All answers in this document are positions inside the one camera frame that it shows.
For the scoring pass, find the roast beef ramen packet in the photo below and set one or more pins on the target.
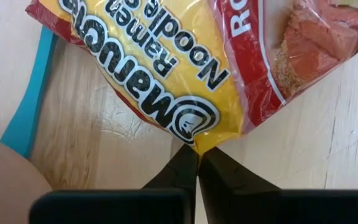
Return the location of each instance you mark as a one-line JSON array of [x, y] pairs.
[[197, 46]]

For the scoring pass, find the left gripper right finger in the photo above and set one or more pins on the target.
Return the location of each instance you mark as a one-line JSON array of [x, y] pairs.
[[228, 186]]

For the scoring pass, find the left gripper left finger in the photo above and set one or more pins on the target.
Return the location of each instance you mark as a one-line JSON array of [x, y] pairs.
[[182, 168]]

